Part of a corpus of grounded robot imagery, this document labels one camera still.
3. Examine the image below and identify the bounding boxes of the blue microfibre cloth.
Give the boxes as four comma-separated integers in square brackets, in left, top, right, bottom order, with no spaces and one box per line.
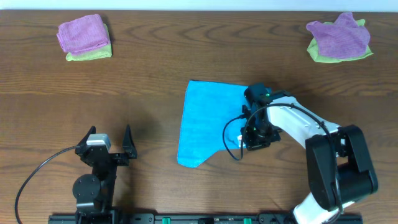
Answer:
[177,80,248,168]

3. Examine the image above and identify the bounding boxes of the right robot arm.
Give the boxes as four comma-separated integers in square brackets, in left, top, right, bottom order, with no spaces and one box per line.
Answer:
[240,83,378,223]

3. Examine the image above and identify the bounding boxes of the crumpled green cloth right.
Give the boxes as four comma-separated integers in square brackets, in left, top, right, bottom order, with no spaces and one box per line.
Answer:
[306,19,374,64]

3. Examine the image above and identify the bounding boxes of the left black cable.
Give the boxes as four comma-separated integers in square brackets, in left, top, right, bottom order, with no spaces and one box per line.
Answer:
[14,145,81,224]

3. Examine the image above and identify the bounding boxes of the crumpled purple cloth right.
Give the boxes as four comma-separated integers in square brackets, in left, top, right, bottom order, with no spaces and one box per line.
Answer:
[305,12,371,60]

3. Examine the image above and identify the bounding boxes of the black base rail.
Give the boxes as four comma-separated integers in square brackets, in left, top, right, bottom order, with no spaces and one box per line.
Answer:
[47,212,364,224]

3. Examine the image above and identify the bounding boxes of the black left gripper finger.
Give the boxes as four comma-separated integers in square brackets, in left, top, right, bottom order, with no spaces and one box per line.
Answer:
[78,126,96,147]
[122,124,136,153]

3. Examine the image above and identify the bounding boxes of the folded purple cloth left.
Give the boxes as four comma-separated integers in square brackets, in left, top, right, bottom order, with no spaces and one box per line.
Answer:
[57,14,110,55]

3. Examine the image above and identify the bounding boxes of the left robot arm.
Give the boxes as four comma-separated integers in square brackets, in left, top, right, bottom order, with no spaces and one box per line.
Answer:
[72,125,137,224]

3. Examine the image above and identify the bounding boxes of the folded green cloth left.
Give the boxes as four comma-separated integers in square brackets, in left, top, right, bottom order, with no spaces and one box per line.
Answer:
[65,42,113,62]

